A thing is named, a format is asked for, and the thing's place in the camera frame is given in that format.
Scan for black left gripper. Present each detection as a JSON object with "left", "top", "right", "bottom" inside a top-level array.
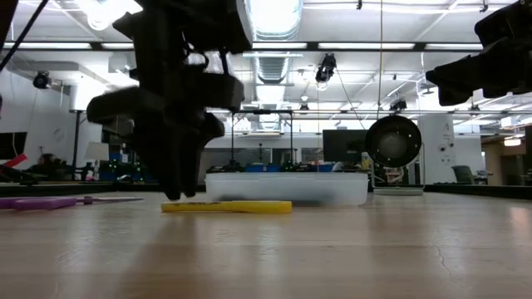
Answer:
[{"left": 86, "top": 53, "right": 246, "bottom": 200}]

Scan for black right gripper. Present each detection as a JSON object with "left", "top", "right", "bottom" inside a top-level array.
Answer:
[{"left": 425, "top": 0, "right": 532, "bottom": 107}]

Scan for yellow highlighter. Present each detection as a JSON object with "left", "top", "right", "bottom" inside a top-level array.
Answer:
[{"left": 160, "top": 199, "right": 293, "bottom": 215}]

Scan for clear plastic container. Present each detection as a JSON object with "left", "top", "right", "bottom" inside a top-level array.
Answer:
[{"left": 204, "top": 171, "right": 370, "bottom": 208}]

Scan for purple scissors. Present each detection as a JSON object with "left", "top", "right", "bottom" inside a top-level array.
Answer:
[{"left": 0, "top": 195, "right": 145, "bottom": 211}]

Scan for white lampshade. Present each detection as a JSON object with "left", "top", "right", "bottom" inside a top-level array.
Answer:
[{"left": 84, "top": 141, "right": 111, "bottom": 162}]

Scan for grey office chair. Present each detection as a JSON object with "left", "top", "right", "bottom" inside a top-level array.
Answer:
[{"left": 451, "top": 164, "right": 475, "bottom": 186}]

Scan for black monitor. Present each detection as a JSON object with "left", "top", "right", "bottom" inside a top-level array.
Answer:
[
  {"left": 322, "top": 129, "right": 369, "bottom": 164},
  {"left": 0, "top": 131, "right": 28, "bottom": 161}
]

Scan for person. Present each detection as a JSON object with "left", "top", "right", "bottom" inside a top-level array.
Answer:
[{"left": 36, "top": 152, "right": 62, "bottom": 171}]

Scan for thin hanging cable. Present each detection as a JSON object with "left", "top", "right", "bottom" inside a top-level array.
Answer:
[{"left": 377, "top": 0, "right": 384, "bottom": 121}]

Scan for black background frame rig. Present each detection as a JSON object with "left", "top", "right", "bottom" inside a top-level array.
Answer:
[
  {"left": 71, "top": 108, "right": 105, "bottom": 180},
  {"left": 229, "top": 109, "right": 295, "bottom": 167}
]

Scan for red strap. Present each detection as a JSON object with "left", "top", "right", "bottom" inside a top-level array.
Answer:
[{"left": 0, "top": 153, "right": 28, "bottom": 169}]

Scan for silver ceiling duct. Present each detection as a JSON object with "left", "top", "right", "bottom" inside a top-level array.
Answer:
[{"left": 249, "top": 0, "right": 305, "bottom": 130}]

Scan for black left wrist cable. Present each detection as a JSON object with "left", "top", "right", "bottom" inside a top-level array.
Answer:
[{"left": 0, "top": 0, "right": 51, "bottom": 72}]

